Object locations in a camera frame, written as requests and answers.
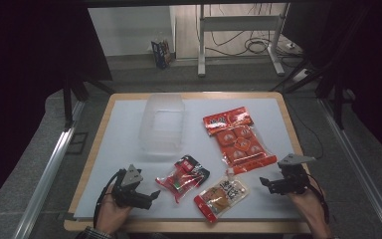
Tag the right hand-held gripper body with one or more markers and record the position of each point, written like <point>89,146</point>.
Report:
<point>293,177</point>

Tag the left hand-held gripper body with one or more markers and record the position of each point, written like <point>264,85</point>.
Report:
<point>127,194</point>

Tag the small red black snack packet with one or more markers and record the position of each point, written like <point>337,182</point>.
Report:
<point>183,177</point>

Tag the large red snack packet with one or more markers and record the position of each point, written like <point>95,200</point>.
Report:
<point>240,141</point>

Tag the beige red snack packet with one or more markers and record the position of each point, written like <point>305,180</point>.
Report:
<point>220,197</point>

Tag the clear plastic container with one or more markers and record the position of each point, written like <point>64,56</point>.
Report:
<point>161,124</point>

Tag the person's left hand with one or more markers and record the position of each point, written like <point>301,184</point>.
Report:
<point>111,212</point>

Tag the dark floor plate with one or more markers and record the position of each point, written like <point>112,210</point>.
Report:
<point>77,143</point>

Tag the black tripod stand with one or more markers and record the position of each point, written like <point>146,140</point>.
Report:
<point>68,99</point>
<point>336,99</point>

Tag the blue carton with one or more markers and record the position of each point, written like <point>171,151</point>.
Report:
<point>161,53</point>

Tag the white metal stand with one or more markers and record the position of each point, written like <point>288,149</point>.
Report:
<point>238,23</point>

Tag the aluminium rail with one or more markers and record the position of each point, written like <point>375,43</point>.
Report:
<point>46,179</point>
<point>361,169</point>

